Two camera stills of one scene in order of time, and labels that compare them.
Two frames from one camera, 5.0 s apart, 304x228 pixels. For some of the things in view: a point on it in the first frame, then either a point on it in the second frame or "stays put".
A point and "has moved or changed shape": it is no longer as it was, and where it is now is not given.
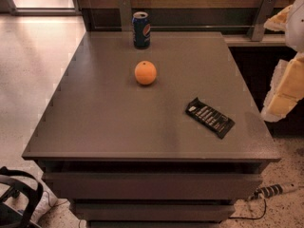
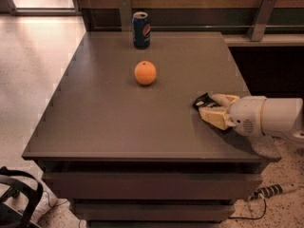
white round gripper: (296, 24) to (247, 114)
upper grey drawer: (153, 186) stays put
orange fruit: (145, 72) stays put
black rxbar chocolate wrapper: (209, 117) has moved or changed shape
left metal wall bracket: (125, 5) stays put
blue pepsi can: (142, 29) stays put
